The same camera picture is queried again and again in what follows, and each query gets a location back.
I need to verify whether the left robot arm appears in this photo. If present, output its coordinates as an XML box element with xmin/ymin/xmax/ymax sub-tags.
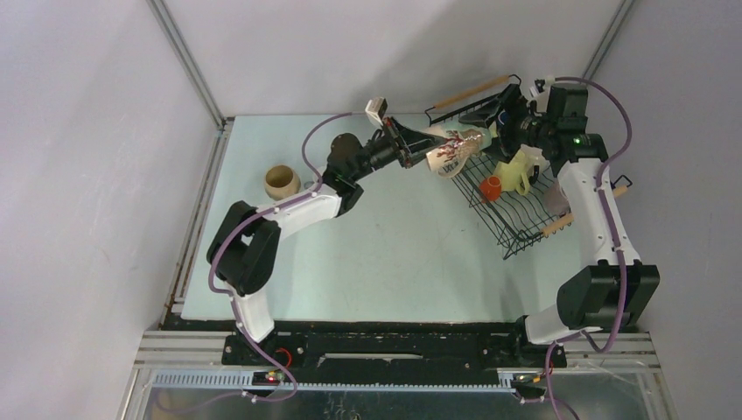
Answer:
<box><xmin>206</xmin><ymin>117</ymin><xmax>447</xmax><ymax>365</ymax></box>

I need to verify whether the beige ceramic cup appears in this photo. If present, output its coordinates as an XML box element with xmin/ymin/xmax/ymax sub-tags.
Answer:
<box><xmin>263</xmin><ymin>164</ymin><xmax>301</xmax><ymax>201</ymax></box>

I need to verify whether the yellow mug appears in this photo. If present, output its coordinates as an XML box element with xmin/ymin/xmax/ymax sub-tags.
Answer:
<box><xmin>493</xmin><ymin>150</ymin><xmax>543</xmax><ymax>196</ymax></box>

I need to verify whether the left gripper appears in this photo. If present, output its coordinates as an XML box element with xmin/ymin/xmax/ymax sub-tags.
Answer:
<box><xmin>348</xmin><ymin>115</ymin><xmax>444</xmax><ymax>181</ymax></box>

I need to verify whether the orange small cup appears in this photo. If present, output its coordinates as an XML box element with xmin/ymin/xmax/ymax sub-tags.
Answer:
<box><xmin>479</xmin><ymin>176</ymin><xmax>502</xmax><ymax>203</ymax></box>

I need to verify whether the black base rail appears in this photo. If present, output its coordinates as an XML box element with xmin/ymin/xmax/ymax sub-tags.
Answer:
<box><xmin>221</xmin><ymin>320</ymin><xmax>567</xmax><ymax>387</ymax></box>

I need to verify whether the lilac mug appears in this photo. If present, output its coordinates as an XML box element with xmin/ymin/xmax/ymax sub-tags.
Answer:
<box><xmin>543</xmin><ymin>180</ymin><xmax>571</xmax><ymax>217</ymax></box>

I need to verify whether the black wire dish rack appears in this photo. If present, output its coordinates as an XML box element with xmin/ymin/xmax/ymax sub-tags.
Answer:
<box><xmin>428</xmin><ymin>76</ymin><xmax>640</xmax><ymax>265</ymax></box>

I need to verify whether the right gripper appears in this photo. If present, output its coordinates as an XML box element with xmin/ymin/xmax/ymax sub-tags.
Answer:
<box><xmin>459</xmin><ymin>84</ymin><xmax>555</xmax><ymax>165</ymax></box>

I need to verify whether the floral patterned mug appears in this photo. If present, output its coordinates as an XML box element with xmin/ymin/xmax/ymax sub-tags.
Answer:
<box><xmin>423</xmin><ymin>122</ymin><xmax>493</xmax><ymax>179</ymax></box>

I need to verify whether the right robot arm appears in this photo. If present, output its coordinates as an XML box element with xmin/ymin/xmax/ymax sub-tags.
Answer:
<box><xmin>458</xmin><ymin>77</ymin><xmax>660</xmax><ymax>366</ymax></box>

